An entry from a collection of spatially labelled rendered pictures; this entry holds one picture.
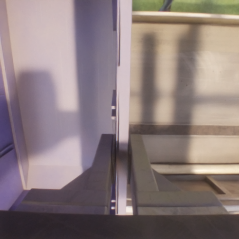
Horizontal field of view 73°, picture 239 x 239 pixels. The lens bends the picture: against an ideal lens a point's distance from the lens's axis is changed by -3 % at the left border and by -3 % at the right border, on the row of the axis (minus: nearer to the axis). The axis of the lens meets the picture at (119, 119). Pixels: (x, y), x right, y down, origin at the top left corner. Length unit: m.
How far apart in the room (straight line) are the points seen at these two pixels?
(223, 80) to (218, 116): 0.11
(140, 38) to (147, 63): 0.07
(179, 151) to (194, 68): 0.28
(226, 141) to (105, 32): 0.54
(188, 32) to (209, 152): 0.40
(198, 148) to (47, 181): 0.49
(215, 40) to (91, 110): 0.43
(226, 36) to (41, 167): 0.58
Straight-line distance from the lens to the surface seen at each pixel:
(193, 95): 0.57
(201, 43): 0.57
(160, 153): 0.60
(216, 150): 0.67
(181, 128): 0.59
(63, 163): 0.32
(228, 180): 0.71
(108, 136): 0.15
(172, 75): 0.54
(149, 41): 0.53
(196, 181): 0.64
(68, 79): 0.27
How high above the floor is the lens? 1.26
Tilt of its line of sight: 74 degrees down
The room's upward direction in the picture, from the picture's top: 179 degrees counter-clockwise
